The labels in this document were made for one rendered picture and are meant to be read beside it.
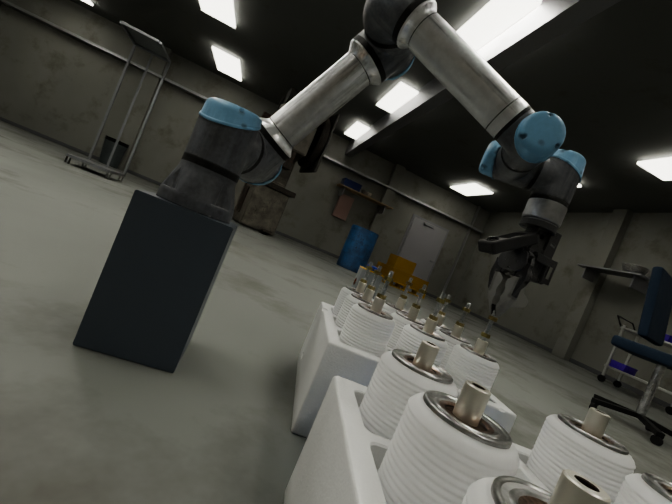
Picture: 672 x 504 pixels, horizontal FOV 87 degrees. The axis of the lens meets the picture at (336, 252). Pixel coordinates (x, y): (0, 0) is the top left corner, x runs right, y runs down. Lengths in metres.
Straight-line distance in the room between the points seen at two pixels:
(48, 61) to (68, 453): 11.45
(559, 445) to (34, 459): 0.60
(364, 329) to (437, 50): 0.53
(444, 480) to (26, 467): 0.43
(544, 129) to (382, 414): 0.51
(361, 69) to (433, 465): 0.78
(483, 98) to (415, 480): 0.60
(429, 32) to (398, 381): 0.60
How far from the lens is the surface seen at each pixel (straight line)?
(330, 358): 0.67
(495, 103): 0.72
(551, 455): 0.56
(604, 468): 0.55
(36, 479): 0.54
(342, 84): 0.88
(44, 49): 11.94
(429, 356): 0.44
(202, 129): 0.76
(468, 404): 0.34
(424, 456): 0.32
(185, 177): 0.74
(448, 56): 0.75
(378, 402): 0.43
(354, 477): 0.34
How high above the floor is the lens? 0.34
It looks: 1 degrees down
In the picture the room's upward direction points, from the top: 23 degrees clockwise
